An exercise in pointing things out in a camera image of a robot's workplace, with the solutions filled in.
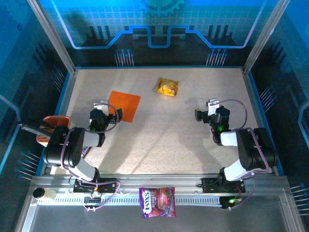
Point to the black flat utensil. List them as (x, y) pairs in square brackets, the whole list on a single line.
[(31, 128)]

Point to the black right controller board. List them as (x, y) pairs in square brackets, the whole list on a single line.
[(227, 202)]

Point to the orange square paper sheet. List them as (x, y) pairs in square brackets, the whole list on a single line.
[(126, 106)]

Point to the aluminium table side rail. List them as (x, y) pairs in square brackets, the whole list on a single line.
[(253, 96), (68, 91)]

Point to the black round knob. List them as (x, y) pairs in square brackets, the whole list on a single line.
[(39, 193)]

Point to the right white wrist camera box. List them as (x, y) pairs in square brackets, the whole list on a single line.
[(212, 104)]

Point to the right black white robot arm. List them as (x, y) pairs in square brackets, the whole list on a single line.
[(253, 149)]

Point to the purple Fox's candy bag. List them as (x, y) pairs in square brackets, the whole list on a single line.
[(157, 201)]

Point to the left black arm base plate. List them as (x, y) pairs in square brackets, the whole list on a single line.
[(109, 186)]

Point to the small white block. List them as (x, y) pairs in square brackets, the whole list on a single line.
[(50, 194)]

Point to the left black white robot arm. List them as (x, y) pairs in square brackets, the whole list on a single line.
[(72, 149)]

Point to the yellow snack packet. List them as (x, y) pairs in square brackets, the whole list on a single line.
[(166, 87)]

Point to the orange-topped cream utensil holder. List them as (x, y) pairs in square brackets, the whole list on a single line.
[(61, 120)]

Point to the small dark snack packet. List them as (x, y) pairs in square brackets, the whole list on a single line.
[(86, 151)]

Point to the aluminium front rail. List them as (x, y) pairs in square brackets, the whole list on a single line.
[(157, 180)]

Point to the black thin stick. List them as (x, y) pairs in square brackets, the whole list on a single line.
[(41, 123)]

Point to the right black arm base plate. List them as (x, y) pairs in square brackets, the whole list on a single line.
[(207, 186)]

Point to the aluminium frame post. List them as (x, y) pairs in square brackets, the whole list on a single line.
[(265, 36), (53, 36)]

